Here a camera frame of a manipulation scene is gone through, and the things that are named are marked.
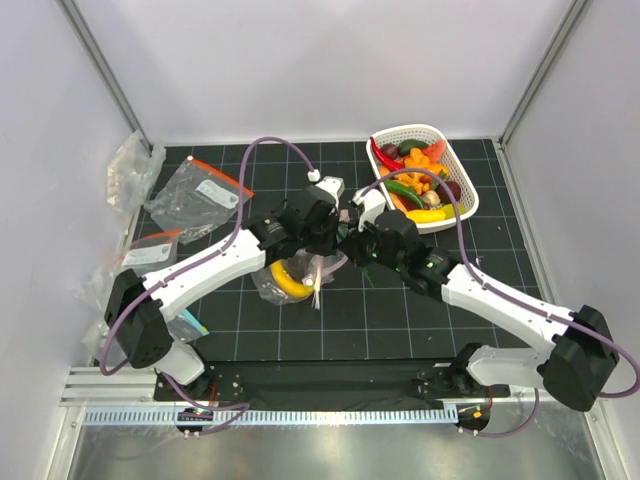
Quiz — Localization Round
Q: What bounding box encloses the orange-zip bag upper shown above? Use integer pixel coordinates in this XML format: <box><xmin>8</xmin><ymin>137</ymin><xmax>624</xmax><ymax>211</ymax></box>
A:
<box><xmin>144</xmin><ymin>156</ymin><xmax>254</xmax><ymax>245</ymax></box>

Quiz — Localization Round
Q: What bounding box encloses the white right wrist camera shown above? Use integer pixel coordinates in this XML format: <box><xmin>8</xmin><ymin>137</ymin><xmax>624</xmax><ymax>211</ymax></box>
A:
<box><xmin>351</xmin><ymin>189</ymin><xmax>386</xmax><ymax>232</ymax></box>

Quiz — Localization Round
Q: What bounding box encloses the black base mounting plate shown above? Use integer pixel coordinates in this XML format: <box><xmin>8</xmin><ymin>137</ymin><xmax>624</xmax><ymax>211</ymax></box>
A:
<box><xmin>185</xmin><ymin>359</ymin><xmax>510</xmax><ymax>412</ymax></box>

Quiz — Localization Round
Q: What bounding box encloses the green toy scallion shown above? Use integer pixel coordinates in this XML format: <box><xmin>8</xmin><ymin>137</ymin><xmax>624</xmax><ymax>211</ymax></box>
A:
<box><xmin>303</xmin><ymin>247</ymin><xmax>355</xmax><ymax>311</ymax></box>

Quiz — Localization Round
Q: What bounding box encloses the crumpled clear bag at wall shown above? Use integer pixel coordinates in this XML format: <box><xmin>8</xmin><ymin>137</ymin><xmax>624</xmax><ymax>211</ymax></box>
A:
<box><xmin>106</xmin><ymin>130</ymin><xmax>166</xmax><ymax>215</ymax></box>

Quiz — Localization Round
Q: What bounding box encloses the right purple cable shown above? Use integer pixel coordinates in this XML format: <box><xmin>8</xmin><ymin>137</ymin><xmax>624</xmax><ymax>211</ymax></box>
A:
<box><xmin>359</xmin><ymin>168</ymin><xmax>640</xmax><ymax>439</ymax></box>

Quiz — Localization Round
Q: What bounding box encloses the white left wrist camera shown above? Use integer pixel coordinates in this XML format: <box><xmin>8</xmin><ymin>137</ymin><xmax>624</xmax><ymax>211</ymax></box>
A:
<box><xmin>316</xmin><ymin>176</ymin><xmax>345</xmax><ymax>206</ymax></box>

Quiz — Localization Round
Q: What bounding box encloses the orange-zip bag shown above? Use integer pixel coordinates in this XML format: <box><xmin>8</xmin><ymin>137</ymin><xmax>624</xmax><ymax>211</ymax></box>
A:
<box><xmin>144</xmin><ymin>156</ymin><xmax>254</xmax><ymax>245</ymax></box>
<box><xmin>75</xmin><ymin>230</ymin><xmax>181</xmax><ymax>311</ymax></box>

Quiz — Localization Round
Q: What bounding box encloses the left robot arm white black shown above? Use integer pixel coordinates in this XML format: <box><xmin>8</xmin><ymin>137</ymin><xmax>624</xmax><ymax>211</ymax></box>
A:
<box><xmin>104</xmin><ymin>177</ymin><xmax>344</xmax><ymax>400</ymax></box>

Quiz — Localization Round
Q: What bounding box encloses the perforated aluminium rail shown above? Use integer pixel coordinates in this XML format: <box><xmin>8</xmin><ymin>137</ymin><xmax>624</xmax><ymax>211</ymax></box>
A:
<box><xmin>82</xmin><ymin>404</ymin><xmax>458</xmax><ymax>428</ymax></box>

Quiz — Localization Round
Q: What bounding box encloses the blue-zip clear bag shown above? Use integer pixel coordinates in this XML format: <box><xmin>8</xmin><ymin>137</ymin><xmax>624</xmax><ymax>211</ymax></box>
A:
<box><xmin>167</xmin><ymin>309</ymin><xmax>209</xmax><ymax>343</ymax></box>

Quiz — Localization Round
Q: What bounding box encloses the clear pink-dotted zip bag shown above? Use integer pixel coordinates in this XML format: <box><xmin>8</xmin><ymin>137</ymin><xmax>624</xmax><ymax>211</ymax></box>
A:
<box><xmin>251</xmin><ymin>247</ymin><xmax>349</xmax><ymax>306</ymax></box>

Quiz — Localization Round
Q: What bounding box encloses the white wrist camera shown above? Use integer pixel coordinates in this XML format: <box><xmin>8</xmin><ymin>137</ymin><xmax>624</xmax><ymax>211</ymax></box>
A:
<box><xmin>316</xmin><ymin>176</ymin><xmax>345</xmax><ymax>206</ymax></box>
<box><xmin>351</xmin><ymin>189</ymin><xmax>386</xmax><ymax>232</ymax></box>

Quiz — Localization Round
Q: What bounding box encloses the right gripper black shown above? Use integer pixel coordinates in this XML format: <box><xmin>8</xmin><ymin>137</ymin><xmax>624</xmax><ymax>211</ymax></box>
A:
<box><xmin>339</xmin><ymin>213</ymin><xmax>405</xmax><ymax>273</ymax></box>

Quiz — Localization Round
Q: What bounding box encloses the dark red toy plum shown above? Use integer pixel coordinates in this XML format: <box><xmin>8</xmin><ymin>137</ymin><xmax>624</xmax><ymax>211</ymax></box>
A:
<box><xmin>436</xmin><ymin>181</ymin><xmax>462</xmax><ymax>204</ymax></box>

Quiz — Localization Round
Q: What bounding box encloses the orange-zip bag lower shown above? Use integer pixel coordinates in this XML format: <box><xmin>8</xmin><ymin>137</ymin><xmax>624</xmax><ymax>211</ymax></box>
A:
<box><xmin>75</xmin><ymin>230</ymin><xmax>181</xmax><ymax>311</ymax></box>

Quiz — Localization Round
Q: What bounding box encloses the red toy chili pepper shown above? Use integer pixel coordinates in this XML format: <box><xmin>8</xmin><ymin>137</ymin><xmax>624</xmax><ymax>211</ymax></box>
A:
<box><xmin>369</xmin><ymin>137</ymin><xmax>404</xmax><ymax>171</ymax></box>

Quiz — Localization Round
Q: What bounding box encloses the yellow toy banana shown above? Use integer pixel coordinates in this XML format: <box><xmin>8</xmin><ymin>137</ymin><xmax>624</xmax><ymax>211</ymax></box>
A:
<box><xmin>270</xmin><ymin>261</ymin><xmax>313</xmax><ymax>298</ymax></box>

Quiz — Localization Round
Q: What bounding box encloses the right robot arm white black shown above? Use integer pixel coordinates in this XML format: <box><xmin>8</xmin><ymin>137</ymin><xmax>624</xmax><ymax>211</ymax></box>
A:
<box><xmin>339</xmin><ymin>211</ymin><xmax>620</xmax><ymax>412</ymax></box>

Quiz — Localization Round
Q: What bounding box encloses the orange toy bell pepper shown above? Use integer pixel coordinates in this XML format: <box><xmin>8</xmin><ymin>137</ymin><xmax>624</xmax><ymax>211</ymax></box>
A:
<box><xmin>394</xmin><ymin>142</ymin><xmax>449</xmax><ymax>195</ymax></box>

